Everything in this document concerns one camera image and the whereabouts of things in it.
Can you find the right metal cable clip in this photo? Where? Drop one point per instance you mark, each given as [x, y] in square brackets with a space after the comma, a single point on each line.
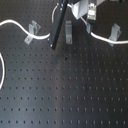
[115, 32]

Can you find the white gripper body block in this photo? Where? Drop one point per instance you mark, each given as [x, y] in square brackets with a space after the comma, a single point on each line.
[81, 7]

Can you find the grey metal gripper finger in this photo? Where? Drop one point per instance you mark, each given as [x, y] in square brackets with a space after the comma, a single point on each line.
[91, 16]

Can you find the left metal cable clip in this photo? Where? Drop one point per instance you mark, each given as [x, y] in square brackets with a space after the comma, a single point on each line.
[34, 28]

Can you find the black long gripper finger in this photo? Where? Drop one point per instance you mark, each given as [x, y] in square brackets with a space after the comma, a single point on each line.
[56, 27]

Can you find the middle metal cable clip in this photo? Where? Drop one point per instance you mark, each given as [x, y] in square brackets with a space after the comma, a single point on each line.
[68, 31]

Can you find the metal cable clip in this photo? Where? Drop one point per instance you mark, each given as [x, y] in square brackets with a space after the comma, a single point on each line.
[68, 31]
[115, 32]
[34, 28]

